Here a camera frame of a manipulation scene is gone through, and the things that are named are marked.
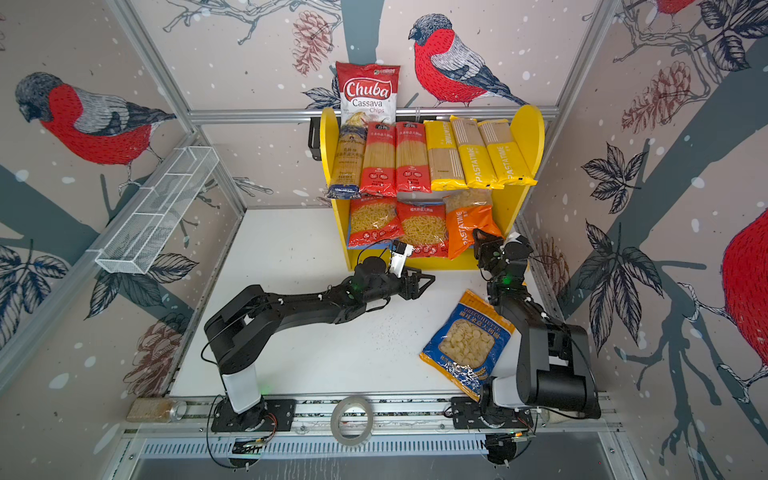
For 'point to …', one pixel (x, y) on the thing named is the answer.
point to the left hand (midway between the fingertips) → (429, 277)
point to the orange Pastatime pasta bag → (465, 212)
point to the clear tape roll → (334, 423)
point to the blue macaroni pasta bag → (468, 344)
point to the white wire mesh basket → (135, 241)
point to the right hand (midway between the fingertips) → (467, 232)
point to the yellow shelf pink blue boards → (366, 259)
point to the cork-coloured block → (146, 409)
